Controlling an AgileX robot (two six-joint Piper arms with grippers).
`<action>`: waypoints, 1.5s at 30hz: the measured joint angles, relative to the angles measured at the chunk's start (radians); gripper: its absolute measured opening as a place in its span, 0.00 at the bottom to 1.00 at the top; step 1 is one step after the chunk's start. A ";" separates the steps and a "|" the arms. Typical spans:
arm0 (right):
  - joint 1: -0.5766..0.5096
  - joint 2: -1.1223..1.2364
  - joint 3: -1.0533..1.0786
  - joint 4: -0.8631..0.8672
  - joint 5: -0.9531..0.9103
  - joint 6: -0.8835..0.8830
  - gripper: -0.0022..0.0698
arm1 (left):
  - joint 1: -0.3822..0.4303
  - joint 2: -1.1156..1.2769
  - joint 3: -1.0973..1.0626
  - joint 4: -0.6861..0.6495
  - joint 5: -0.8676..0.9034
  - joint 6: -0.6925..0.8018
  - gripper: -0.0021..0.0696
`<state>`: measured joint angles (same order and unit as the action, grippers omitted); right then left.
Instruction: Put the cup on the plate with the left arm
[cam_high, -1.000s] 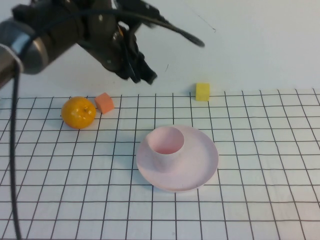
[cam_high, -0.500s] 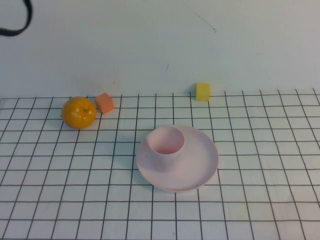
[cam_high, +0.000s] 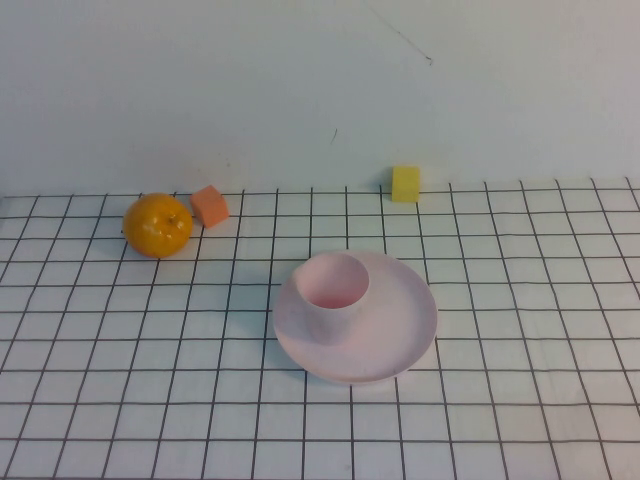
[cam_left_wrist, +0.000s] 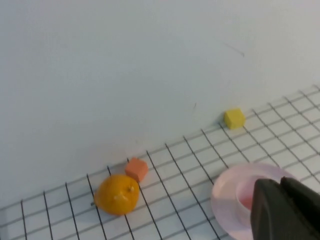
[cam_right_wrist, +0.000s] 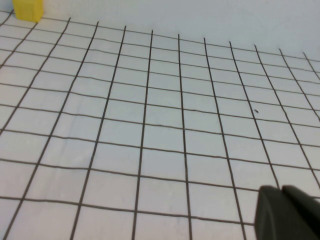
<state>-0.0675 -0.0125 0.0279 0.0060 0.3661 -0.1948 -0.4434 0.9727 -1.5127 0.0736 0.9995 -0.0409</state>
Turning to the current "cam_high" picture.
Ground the orange fruit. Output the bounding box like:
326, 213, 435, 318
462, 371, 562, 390
122, 192, 194, 260

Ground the pink plate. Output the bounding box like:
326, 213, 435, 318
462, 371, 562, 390
272, 250, 440, 386

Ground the orange foam block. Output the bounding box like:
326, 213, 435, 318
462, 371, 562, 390
189, 184, 231, 230

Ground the white grid-lined table mat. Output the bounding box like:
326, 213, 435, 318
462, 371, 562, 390
0, 177, 640, 480

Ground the pink cup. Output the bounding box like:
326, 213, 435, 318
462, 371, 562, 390
292, 252, 372, 346

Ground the yellow foam block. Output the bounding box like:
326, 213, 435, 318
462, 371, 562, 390
390, 165, 422, 204

